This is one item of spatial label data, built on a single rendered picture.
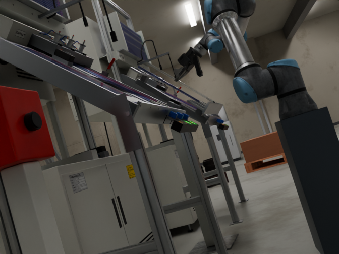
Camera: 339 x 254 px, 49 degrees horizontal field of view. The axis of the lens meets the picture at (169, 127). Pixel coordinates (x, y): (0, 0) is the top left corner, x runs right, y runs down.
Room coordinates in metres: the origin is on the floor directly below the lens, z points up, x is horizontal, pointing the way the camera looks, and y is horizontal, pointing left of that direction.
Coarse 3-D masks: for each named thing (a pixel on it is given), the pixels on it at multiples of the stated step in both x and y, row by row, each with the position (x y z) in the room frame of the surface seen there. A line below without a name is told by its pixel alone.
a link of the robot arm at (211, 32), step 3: (210, 30) 2.08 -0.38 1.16; (213, 30) 2.07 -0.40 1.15; (207, 33) 2.09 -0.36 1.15; (210, 33) 2.07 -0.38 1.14; (213, 33) 2.07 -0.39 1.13; (216, 33) 2.07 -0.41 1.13; (204, 36) 2.09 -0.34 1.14; (207, 36) 2.06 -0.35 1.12; (201, 39) 2.10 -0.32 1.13; (204, 39) 2.08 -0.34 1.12; (201, 42) 2.10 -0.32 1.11; (204, 42) 2.09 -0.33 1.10; (201, 45) 2.10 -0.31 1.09; (204, 45) 2.09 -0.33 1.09; (207, 48) 2.11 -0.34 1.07
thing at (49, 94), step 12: (0, 72) 1.57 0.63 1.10; (12, 72) 1.65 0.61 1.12; (24, 72) 1.75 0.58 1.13; (0, 84) 1.55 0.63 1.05; (12, 84) 1.63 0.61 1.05; (24, 84) 1.72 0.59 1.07; (36, 84) 1.82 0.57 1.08; (48, 84) 1.93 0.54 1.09; (48, 96) 1.89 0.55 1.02; (48, 108) 1.93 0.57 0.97; (60, 132) 1.93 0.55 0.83; (60, 144) 1.92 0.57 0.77
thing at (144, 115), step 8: (144, 104) 1.18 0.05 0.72; (152, 104) 1.26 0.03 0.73; (136, 112) 1.15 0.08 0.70; (144, 112) 1.22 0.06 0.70; (152, 112) 1.30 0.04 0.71; (160, 112) 1.39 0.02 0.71; (168, 112) 1.50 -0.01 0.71; (176, 112) 1.62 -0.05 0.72; (184, 112) 1.76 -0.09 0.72; (136, 120) 1.18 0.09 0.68; (144, 120) 1.26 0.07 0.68; (152, 120) 1.34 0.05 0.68; (160, 120) 1.44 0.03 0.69; (168, 120) 1.56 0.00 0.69
